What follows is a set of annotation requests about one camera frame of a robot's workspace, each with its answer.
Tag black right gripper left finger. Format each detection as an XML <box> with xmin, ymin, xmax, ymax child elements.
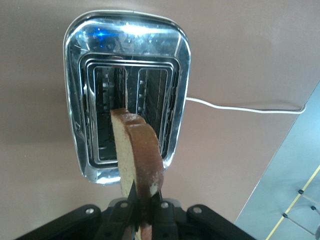
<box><xmin>14</xmin><ymin>179</ymin><xmax>139</xmax><ymax>240</ymax></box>

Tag slice of toast bread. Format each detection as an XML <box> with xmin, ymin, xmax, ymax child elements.
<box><xmin>109</xmin><ymin>107</ymin><xmax>165</xmax><ymax>240</ymax></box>

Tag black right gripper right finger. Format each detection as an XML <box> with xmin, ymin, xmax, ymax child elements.
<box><xmin>149</xmin><ymin>189</ymin><xmax>256</xmax><ymax>240</ymax></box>

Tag white toaster power cable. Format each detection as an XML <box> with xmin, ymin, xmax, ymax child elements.
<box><xmin>185</xmin><ymin>96</ymin><xmax>307</xmax><ymax>116</ymax></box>

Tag silver two-slot toaster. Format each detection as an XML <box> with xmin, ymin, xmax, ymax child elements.
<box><xmin>62</xmin><ymin>9</ymin><xmax>192</xmax><ymax>186</ymax></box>

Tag metal stand with black feet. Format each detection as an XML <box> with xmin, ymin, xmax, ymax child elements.
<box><xmin>281</xmin><ymin>188</ymin><xmax>320</xmax><ymax>236</ymax></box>

